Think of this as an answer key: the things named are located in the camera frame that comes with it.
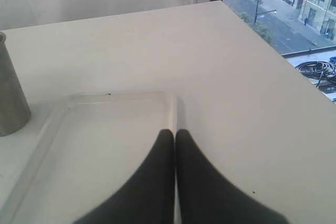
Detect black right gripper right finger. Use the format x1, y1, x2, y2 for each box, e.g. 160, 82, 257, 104
175, 129, 288, 223

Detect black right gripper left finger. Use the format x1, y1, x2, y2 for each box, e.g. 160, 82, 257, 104
75, 129, 174, 223

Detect stainless steel cup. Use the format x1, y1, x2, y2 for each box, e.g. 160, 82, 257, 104
1, 33, 31, 136

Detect clear plastic tray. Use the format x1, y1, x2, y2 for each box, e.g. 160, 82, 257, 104
1, 92, 177, 223

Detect coiled black cables outside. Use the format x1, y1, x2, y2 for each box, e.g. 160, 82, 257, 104
296, 60, 336, 88

